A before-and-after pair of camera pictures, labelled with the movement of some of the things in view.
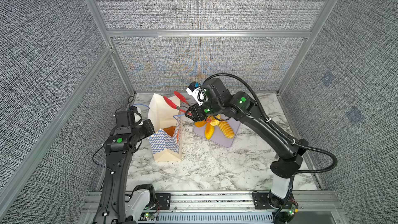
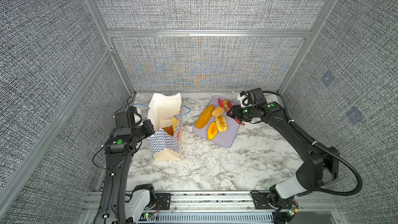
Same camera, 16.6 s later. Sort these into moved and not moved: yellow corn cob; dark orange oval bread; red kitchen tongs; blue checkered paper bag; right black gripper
Moved: red kitchen tongs; yellow corn cob; right black gripper
Not moved: dark orange oval bread; blue checkered paper bag
